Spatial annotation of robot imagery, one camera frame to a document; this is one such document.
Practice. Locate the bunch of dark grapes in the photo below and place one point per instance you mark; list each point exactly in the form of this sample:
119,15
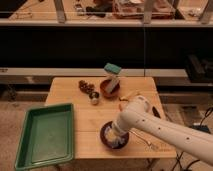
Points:
86,87

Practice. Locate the green plastic tray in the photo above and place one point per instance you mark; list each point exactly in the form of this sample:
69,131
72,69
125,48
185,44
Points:
47,137

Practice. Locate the brown bowl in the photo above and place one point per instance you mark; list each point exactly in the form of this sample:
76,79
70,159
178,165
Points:
113,94

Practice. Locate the green sponge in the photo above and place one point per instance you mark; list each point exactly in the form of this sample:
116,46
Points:
112,68

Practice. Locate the purple bowl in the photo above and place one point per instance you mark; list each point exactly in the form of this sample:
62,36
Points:
104,141

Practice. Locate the small grey towel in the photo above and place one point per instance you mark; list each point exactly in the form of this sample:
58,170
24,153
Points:
112,139

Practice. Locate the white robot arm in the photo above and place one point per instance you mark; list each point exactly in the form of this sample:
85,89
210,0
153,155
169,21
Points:
136,114

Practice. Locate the small metal cup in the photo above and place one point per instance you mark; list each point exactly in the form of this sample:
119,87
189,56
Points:
94,98

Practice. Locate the orange carrot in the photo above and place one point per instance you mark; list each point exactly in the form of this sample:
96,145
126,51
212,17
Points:
122,105

